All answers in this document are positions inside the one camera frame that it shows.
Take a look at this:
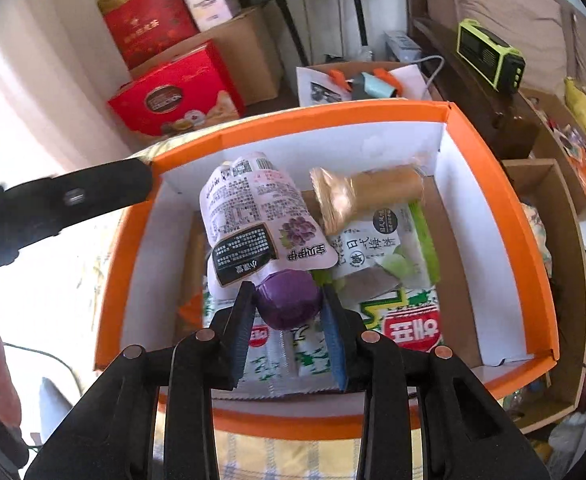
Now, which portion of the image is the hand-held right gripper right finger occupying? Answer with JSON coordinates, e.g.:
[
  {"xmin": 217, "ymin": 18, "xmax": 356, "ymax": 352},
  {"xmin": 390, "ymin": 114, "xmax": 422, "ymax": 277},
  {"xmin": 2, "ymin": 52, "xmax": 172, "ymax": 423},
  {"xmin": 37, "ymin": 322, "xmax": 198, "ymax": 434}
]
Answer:
[{"xmin": 319, "ymin": 285, "xmax": 554, "ymax": 480}]

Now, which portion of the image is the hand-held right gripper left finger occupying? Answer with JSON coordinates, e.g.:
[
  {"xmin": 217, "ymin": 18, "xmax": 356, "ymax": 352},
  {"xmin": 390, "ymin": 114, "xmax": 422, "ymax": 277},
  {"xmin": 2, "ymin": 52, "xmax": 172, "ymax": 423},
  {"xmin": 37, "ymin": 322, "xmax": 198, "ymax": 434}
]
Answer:
[{"xmin": 23, "ymin": 281, "xmax": 258, "ymax": 480}]

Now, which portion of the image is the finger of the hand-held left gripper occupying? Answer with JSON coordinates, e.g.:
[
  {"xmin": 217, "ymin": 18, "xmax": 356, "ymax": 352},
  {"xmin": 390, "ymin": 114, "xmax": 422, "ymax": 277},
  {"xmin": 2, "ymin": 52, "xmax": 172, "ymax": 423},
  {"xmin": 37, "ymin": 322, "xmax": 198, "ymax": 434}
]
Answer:
[{"xmin": 0, "ymin": 159, "xmax": 155, "ymax": 273}]

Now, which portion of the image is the green seaweed snack packet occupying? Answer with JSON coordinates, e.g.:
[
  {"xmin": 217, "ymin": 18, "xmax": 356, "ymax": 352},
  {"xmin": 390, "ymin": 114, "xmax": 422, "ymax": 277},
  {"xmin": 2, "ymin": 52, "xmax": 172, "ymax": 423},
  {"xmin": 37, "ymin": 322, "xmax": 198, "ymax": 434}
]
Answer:
[{"xmin": 200, "ymin": 280, "xmax": 339, "ymax": 396}]

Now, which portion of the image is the orange snack packet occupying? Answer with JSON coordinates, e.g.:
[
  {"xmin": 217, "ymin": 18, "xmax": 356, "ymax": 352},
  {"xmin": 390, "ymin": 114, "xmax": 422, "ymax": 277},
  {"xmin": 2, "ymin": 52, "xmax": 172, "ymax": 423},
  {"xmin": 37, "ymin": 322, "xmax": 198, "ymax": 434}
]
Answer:
[{"xmin": 175, "ymin": 290, "xmax": 209, "ymax": 328}]

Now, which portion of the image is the green white candy packet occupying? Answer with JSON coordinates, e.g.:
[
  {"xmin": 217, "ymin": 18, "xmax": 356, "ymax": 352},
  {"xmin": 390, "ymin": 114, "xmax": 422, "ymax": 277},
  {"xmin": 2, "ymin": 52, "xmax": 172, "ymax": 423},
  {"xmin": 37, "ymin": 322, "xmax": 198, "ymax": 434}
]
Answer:
[
  {"xmin": 340, "ymin": 260, "xmax": 409, "ymax": 303},
  {"xmin": 329, "ymin": 200, "xmax": 441, "ymax": 293}
]

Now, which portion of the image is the large green snack packet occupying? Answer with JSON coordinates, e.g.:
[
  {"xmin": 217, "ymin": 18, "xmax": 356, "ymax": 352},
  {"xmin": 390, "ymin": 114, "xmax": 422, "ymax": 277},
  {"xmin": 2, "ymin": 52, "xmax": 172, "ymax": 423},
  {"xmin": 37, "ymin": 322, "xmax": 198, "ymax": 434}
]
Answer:
[{"xmin": 355, "ymin": 285, "xmax": 446, "ymax": 361}]

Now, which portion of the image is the white pouch with purple cap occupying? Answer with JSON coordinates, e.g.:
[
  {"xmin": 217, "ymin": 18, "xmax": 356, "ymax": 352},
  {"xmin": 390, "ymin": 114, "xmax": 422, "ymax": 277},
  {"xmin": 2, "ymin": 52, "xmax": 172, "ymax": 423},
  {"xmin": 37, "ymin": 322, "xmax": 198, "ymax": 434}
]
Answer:
[{"xmin": 199, "ymin": 152, "xmax": 339, "ymax": 331}]

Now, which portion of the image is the gold biscuit packet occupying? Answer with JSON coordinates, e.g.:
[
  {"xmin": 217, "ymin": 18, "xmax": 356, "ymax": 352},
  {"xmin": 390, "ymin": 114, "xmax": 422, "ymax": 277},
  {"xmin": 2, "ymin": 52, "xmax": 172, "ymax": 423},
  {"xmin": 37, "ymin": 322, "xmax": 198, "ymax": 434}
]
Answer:
[{"xmin": 309, "ymin": 164, "xmax": 425, "ymax": 235}]

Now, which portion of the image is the orange cardboard box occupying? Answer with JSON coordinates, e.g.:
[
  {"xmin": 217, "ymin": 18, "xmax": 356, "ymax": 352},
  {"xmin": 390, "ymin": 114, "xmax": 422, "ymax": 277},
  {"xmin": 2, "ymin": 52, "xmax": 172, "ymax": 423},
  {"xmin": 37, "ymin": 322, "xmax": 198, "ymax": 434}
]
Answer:
[{"xmin": 93, "ymin": 100, "xmax": 560, "ymax": 441}]

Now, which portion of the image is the white curtain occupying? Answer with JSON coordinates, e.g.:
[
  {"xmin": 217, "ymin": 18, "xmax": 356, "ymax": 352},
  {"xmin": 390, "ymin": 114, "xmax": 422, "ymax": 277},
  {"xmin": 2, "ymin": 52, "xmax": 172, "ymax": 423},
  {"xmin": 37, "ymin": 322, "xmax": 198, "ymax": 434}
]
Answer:
[{"xmin": 0, "ymin": 0, "xmax": 138, "ymax": 201}]

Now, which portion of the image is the yellow plaid tablecloth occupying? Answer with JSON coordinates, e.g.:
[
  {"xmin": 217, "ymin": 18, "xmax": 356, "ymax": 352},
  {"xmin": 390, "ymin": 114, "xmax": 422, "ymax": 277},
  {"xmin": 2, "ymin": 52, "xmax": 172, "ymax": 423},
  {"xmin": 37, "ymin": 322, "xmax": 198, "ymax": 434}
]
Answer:
[{"xmin": 88, "ymin": 140, "xmax": 426, "ymax": 480}]

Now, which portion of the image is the red gift bag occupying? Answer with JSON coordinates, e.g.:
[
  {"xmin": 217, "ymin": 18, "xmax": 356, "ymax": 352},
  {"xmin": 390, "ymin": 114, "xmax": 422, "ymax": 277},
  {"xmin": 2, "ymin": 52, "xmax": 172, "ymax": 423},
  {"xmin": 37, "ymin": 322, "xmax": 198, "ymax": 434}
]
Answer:
[{"xmin": 107, "ymin": 40, "xmax": 246, "ymax": 140}]

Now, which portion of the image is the dark red gift box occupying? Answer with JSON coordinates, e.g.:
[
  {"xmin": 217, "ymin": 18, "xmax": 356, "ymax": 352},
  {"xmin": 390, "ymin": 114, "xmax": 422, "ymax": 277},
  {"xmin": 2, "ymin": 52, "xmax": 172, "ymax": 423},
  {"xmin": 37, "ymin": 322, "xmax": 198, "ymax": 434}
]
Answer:
[{"xmin": 102, "ymin": 0, "xmax": 200, "ymax": 71}]

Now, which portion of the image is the brown cardboard box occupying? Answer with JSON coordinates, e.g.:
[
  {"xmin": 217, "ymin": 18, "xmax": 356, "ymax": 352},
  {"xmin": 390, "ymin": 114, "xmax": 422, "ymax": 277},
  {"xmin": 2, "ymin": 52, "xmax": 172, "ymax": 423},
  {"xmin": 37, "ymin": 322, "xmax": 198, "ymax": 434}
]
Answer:
[{"xmin": 138, "ymin": 2, "xmax": 284, "ymax": 108}]

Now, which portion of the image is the pink white box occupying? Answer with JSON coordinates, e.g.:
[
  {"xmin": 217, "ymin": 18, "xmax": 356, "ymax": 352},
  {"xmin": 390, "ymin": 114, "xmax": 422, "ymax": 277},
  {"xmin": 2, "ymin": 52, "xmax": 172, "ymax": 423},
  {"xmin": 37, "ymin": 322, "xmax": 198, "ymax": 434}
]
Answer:
[{"xmin": 179, "ymin": 0, "xmax": 241, "ymax": 32}]

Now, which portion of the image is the brown cardboard tray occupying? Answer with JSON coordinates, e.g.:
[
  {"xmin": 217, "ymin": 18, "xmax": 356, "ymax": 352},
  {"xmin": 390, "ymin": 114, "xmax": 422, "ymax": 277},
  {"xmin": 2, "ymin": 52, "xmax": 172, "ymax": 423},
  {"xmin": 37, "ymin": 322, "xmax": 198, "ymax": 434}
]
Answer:
[{"xmin": 500, "ymin": 159, "xmax": 586, "ymax": 433}]

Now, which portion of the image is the teal grey gadget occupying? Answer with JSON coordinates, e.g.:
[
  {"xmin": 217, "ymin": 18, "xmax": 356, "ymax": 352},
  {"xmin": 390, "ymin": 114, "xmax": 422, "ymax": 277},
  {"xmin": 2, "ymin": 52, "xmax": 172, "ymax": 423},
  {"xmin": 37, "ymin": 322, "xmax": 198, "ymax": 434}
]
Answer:
[{"xmin": 347, "ymin": 72, "xmax": 400, "ymax": 102}]

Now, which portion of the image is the orange clip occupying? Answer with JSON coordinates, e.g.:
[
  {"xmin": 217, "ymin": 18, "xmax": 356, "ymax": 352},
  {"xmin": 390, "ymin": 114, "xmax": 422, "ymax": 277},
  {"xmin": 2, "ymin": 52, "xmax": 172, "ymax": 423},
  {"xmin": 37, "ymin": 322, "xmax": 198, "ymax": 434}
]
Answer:
[
  {"xmin": 373, "ymin": 67, "xmax": 404, "ymax": 86},
  {"xmin": 329, "ymin": 69, "xmax": 354, "ymax": 93}
]

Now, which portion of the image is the small open cardboard box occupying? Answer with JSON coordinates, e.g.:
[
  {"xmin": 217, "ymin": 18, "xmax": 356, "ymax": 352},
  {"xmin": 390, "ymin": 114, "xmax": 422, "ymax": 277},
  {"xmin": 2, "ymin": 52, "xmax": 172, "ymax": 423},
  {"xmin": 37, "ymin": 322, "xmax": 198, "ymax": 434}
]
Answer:
[{"xmin": 295, "ymin": 61, "xmax": 434, "ymax": 107}]

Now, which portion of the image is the black speaker stand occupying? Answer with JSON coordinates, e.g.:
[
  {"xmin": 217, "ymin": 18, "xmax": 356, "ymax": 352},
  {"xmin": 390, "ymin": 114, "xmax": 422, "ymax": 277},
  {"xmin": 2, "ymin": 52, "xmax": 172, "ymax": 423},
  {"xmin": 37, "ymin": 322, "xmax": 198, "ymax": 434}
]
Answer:
[
  {"xmin": 350, "ymin": 0, "xmax": 369, "ymax": 48},
  {"xmin": 275, "ymin": 0, "xmax": 309, "ymax": 66}
]

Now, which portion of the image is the brown wooden sofa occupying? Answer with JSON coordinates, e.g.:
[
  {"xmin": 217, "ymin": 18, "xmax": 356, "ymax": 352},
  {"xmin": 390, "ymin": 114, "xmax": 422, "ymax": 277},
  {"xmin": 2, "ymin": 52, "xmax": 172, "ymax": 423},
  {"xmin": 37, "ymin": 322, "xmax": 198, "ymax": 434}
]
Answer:
[{"xmin": 403, "ymin": 0, "xmax": 586, "ymax": 161}]

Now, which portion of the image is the white electronic device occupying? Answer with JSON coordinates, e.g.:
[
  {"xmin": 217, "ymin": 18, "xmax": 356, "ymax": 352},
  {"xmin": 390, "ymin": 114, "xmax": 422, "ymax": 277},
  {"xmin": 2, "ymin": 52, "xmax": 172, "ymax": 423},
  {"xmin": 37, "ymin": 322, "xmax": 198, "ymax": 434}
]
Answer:
[{"xmin": 384, "ymin": 30, "xmax": 424, "ymax": 63}]

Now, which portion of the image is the cardboard snack box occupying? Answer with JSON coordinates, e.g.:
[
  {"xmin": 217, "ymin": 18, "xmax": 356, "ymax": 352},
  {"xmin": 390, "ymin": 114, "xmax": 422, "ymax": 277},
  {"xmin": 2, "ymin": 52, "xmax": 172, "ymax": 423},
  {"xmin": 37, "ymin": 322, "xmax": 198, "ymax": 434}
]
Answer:
[{"xmin": 520, "ymin": 87, "xmax": 586, "ymax": 251}]

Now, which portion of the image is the green black radio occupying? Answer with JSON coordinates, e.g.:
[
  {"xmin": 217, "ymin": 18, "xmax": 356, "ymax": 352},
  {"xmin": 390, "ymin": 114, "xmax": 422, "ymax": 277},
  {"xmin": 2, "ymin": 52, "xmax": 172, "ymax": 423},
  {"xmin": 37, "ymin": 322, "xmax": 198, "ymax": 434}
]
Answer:
[{"xmin": 456, "ymin": 18, "xmax": 526, "ymax": 93}]

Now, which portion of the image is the black cable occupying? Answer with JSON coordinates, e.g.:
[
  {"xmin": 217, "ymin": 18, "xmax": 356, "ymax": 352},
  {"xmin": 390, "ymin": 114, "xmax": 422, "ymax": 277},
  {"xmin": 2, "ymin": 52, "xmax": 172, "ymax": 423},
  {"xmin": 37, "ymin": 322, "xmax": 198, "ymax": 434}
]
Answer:
[{"xmin": 3, "ymin": 342, "xmax": 84, "ymax": 396}]

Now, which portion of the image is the white cable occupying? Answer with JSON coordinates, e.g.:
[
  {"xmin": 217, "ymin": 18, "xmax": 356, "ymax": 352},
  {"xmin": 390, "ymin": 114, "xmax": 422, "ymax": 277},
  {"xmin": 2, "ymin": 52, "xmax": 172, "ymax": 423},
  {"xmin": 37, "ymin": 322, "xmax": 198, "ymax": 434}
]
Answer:
[{"xmin": 419, "ymin": 55, "xmax": 446, "ymax": 96}]

